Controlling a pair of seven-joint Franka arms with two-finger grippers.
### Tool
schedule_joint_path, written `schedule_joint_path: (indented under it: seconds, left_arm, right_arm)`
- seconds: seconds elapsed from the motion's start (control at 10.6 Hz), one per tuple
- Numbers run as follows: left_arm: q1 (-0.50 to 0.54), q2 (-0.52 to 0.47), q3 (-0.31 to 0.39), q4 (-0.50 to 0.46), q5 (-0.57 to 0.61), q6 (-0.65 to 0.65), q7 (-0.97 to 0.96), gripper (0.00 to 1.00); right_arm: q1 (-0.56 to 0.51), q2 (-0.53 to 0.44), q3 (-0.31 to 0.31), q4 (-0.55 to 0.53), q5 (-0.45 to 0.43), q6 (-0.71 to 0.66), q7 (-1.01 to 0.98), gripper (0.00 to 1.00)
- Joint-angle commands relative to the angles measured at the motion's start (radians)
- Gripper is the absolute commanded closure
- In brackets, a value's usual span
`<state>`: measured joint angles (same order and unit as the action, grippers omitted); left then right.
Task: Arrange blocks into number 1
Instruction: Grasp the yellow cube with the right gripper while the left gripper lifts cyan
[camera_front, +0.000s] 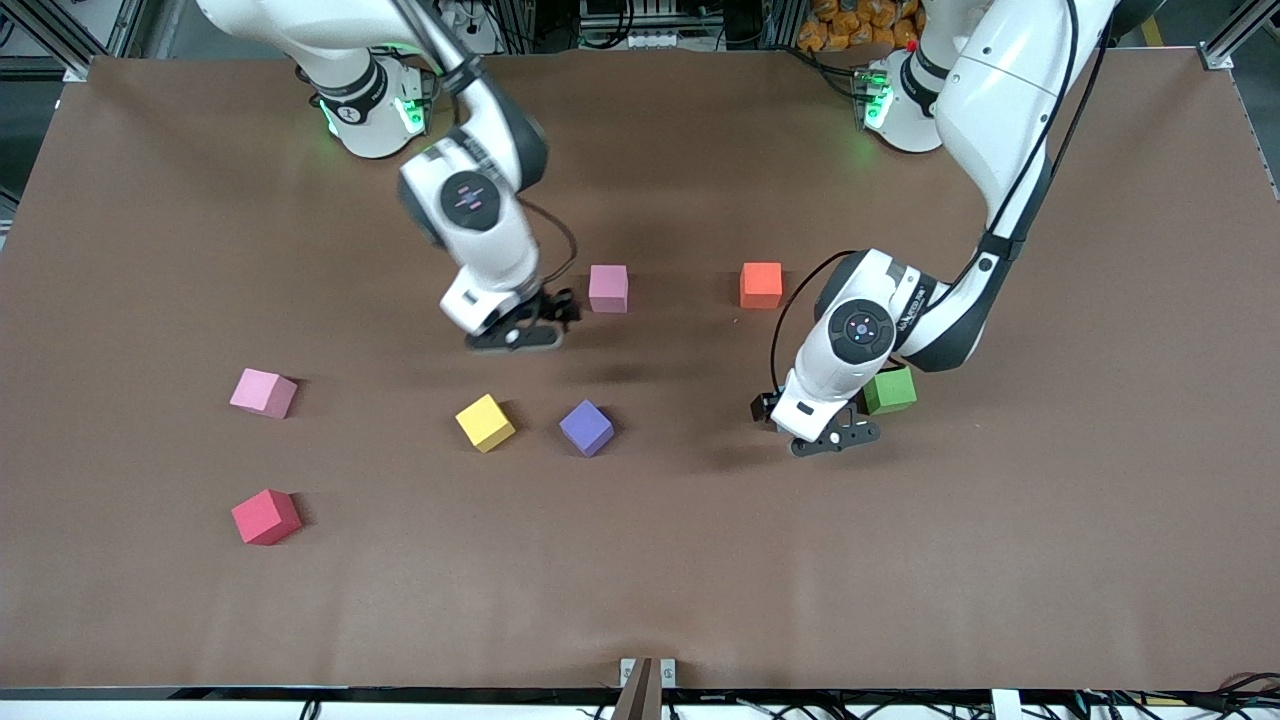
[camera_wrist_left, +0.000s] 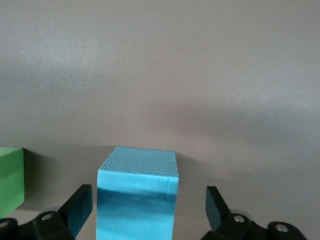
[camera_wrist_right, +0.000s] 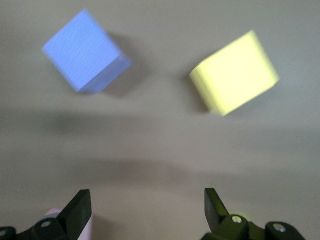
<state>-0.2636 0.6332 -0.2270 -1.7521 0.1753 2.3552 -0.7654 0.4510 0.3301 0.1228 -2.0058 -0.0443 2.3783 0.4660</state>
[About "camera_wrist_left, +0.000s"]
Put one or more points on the blue foam cube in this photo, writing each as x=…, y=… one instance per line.
x=135, y=200

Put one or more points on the green foam cube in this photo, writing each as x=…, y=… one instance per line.
x=11, y=180

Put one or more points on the brown paper table cover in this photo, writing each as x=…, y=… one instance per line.
x=160, y=75

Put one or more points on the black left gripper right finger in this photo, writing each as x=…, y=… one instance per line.
x=225, y=225

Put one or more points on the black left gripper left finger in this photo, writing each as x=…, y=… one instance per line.
x=62, y=222

